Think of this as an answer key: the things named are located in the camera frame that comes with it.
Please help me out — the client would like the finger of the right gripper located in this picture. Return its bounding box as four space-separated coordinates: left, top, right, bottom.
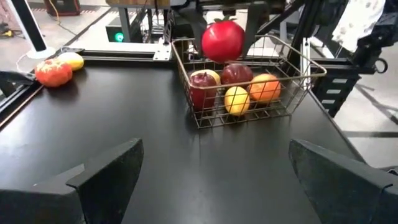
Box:
242 2 270 57
178 6 209 55

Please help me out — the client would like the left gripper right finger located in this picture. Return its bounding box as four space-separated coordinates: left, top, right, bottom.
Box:
288 138 398 224

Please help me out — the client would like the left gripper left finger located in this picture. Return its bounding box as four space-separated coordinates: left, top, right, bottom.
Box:
0 138 145 224

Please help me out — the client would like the dark red pomegranate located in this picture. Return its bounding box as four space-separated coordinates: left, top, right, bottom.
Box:
220 63 254 86

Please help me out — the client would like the orange fruit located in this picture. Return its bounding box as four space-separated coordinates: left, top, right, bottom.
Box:
248 73 282 105

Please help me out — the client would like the red apple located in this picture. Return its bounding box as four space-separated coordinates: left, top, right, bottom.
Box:
189 72 218 111

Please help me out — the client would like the orange-yellow lemon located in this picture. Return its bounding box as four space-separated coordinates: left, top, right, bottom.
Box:
223 86 251 116

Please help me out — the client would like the large wire basket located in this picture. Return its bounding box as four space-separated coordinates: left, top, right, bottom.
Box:
170 34 327 129

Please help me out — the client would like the yellow lemon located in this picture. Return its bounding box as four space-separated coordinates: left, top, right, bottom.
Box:
57 52 85 72

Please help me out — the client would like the orange-red ribbed tomato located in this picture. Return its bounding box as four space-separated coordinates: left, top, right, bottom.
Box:
34 58 74 88

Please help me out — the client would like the grey side table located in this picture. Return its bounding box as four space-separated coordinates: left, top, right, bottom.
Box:
105 0 172 44

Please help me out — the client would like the green lit device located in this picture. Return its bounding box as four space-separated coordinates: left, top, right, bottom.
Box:
105 23 131 44

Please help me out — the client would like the black labelled control box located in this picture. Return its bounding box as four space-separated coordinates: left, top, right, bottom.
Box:
312 67 358 118

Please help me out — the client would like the white floral curtain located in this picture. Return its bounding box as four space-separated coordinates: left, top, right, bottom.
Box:
331 0 386 54

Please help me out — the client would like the red floor box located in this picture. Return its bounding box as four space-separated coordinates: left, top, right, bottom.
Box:
43 0 81 16

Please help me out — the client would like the black white floor stand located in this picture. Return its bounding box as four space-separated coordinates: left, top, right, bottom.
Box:
6 0 57 60

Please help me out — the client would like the black frame strut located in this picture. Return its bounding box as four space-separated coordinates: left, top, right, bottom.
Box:
254 0 305 38
285 0 324 78

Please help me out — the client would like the black frame clamp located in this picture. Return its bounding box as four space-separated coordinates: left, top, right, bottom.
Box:
0 70 37 98

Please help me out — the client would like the white floor cable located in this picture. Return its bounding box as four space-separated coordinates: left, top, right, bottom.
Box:
15 52 30 73

